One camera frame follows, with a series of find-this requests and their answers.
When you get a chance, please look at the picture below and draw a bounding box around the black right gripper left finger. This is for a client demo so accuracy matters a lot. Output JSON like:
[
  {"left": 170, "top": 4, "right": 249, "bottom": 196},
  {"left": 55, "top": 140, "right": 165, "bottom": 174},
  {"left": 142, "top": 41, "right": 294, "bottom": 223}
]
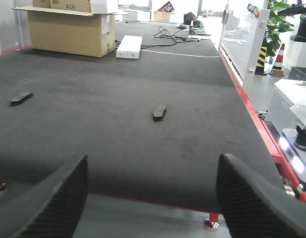
[{"left": 0, "top": 156, "right": 88, "bottom": 238}]

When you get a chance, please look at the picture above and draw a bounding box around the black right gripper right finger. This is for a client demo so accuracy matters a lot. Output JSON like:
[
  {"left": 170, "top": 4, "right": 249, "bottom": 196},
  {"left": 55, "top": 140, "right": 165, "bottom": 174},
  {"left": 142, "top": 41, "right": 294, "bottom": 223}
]
[{"left": 216, "top": 154, "right": 306, "bottom": 238}]

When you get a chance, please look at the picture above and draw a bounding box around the dark brake pad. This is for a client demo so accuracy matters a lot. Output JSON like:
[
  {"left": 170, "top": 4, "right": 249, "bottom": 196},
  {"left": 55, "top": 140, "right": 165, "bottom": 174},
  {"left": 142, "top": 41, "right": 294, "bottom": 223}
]
[
  {"left": 9, "top": 92, "right": 34, "bottom": 107},
  {"left": 153, "top": 105, "right": 166, "bottom": 122}
]

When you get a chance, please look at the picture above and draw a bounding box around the red white traffic cone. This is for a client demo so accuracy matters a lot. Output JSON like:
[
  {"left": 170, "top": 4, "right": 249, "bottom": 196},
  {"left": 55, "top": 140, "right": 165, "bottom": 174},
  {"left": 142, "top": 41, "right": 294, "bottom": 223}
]
[{"left": 272, "top": 44, "right": 285, "bottom": 70}]

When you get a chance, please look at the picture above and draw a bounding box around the large cardboard box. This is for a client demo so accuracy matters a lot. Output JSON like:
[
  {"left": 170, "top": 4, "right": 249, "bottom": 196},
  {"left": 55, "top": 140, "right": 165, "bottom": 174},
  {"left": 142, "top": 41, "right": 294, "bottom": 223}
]
[{"left": 17, "top": 0, "right": 118, "bottom": 58}]

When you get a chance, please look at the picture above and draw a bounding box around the long white box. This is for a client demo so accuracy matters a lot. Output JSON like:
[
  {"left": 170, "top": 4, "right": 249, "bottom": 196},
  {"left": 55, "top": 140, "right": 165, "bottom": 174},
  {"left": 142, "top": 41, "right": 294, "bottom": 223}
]
[{"left": 116, "top": 35, "right": 143, "bottom": 60}]

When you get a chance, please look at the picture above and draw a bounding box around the red conveyor frame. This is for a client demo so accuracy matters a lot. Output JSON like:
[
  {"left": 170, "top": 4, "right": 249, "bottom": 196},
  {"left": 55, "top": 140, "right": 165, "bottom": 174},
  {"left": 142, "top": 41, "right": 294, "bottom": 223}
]
[{"left": 0, "top": 44, "right": 306, "bottom": 230}]

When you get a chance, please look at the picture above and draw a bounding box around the black cable bundle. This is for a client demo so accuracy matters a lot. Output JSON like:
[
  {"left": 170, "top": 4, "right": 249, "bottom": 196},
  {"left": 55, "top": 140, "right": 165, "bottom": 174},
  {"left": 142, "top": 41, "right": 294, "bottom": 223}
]
[{"left": 114, "top": 26, "right": 201, "bottom": 49}]

